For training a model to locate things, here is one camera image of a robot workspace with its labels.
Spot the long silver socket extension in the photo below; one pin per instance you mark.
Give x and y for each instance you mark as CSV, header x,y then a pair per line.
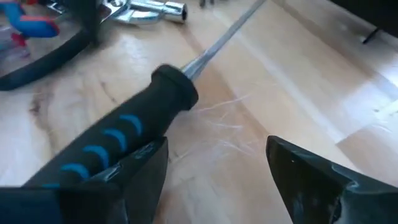
x,y
174,11

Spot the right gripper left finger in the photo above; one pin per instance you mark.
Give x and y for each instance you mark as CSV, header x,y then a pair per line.
x,y
133,186

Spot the silver combination wrench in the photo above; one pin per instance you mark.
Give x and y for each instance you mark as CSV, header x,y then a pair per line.
x,y
119,6
136,18

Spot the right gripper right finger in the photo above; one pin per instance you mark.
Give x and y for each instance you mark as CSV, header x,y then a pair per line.
x,y
311,189

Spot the black framed safety glasses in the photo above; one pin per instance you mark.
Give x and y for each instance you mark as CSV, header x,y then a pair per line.
x,y
46,63

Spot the black and blue screwdriver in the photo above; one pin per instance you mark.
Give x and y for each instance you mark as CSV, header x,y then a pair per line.
x,y
149,105

